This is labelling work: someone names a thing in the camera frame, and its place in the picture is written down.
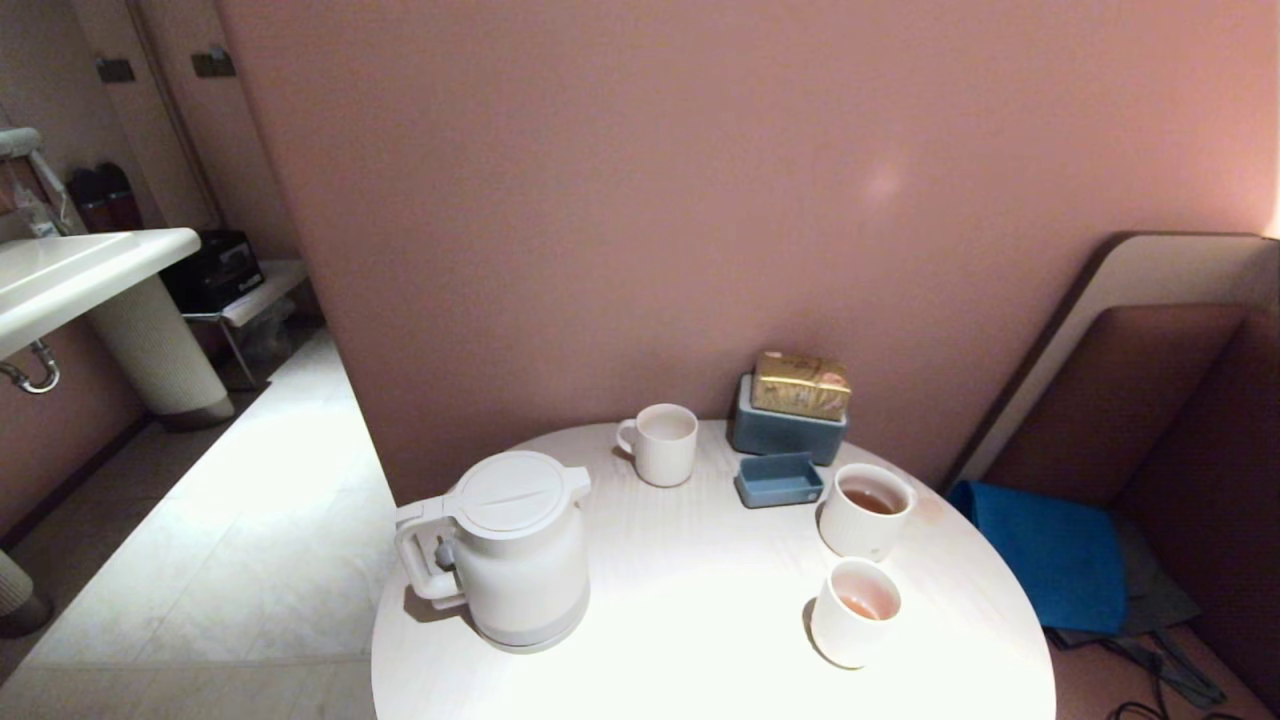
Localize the small blue tray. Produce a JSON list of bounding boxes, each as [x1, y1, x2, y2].
[[734, 452, 825, 509]]

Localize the clear toiletry bottle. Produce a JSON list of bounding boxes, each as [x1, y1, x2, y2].
[[8, 183, 59, 239]]

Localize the white ribbed cylinder bin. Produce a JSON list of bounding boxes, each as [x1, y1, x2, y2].
[[82, 275, 237, 433]]

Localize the blue cloth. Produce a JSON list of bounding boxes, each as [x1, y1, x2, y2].
[[948, 480, 1131, 636]]

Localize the grey faucet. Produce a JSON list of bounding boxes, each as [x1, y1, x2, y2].
[[0, 127, 76, 236]]

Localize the ribbed column base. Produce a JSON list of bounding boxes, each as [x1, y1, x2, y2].
[[0, 550, 53, 638]]

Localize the black floor cable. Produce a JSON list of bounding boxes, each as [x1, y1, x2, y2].
[[1100, 640, 1261, 720]]

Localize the white round kettle base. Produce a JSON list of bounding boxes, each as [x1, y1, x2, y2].
[[470, 600, 591, 655]]

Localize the black box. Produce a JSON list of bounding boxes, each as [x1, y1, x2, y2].
[[160, 230, 266, 315]]

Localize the gold foil packet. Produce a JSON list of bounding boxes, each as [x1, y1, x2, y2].
[[750, 350, 853, 422]]

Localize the white washbasin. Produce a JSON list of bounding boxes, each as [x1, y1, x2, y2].
[[0, 228, 202, 359]]

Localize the large white ribbed cup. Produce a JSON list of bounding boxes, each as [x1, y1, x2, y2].
[[818, 462, 918, 562]]

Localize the small white ribbed cup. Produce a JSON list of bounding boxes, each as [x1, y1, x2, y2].
[[810, 557, 904, 670]]

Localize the brown booth bench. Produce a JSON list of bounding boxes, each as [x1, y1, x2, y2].
[[940, 232, 1280, 711]]

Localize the blue rectangular box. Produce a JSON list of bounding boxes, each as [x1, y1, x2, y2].
[[730, 374, 849, 467]]

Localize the grey floor mat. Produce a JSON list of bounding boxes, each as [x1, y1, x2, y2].
[[1045, 515, 1226, 701]]

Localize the chrome drain pipe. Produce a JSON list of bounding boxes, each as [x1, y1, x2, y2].
[[0, 340, 61, 395]]

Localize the white metal-legged shelf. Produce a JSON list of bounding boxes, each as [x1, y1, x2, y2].
[[180, 260, 306, 391]]

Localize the white electric kettle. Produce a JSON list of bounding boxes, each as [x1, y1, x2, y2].
[[393, 451, 593, 654]]

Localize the white mug with handle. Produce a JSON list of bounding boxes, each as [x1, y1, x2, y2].
[[615, 403, 699, 489]]

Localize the dark brown bottle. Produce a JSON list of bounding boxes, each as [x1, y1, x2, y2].
[[66, 168, 108, 233], [95, 162, 143, 231]]

